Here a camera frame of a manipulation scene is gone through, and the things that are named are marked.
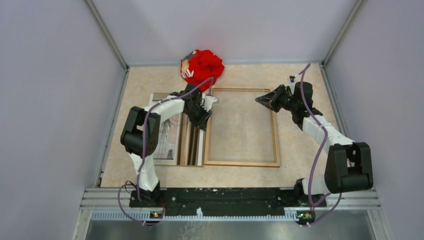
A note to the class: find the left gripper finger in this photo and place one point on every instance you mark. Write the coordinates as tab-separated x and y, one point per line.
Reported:
177	95
202	125

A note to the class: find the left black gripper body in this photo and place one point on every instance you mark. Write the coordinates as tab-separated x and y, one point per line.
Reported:
197	113

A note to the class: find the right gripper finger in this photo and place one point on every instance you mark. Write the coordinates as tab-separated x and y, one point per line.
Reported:
272	96
273	107

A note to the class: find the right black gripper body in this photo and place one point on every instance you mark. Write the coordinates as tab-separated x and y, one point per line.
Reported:
287	101

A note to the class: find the photo with glass sheet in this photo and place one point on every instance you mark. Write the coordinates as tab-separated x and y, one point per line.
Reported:
178	139

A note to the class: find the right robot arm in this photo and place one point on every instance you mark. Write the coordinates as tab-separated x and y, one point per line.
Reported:
341	164

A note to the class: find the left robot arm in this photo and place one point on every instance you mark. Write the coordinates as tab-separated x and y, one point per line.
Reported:
140	134

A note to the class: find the red crumpled cloth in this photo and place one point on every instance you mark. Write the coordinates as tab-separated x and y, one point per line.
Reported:
199	65

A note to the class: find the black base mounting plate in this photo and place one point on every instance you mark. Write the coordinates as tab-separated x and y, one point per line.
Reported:
221	202

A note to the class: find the left controller board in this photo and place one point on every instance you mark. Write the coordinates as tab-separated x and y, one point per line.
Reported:
156	214

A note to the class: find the controller board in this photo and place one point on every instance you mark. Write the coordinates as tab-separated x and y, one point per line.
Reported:
156	214
306	215

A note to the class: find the right controller board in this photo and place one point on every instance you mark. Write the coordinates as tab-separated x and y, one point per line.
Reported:
306	215

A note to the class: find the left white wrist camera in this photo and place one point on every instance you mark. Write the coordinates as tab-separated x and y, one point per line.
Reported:
209	101

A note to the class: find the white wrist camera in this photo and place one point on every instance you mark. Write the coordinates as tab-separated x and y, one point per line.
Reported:
209	101
292	82

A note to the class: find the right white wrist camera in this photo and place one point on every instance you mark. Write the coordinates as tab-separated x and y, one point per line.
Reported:
292	82

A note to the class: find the aluminium rail front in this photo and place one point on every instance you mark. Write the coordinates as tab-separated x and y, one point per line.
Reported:
108	203

